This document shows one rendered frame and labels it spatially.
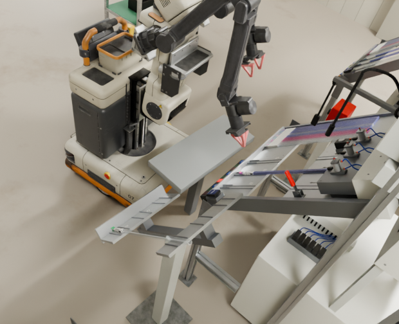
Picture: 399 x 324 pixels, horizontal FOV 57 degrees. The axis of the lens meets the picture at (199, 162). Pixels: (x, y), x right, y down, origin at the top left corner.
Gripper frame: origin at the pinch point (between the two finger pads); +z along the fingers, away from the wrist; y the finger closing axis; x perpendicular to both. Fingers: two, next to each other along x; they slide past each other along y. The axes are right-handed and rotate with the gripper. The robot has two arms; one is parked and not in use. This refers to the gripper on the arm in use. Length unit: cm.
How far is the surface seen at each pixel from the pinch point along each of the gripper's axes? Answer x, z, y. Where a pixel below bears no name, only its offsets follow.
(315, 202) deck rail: -42.3, 8.2, -20.1
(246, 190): -6.9, 14.0, -12.9
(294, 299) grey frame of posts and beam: -25, 58, -23
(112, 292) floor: 68, 64, -58
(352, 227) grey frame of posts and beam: -55, 12, -24
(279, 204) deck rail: -27.7, 11.8, -20.3
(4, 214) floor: 135, 17, -71
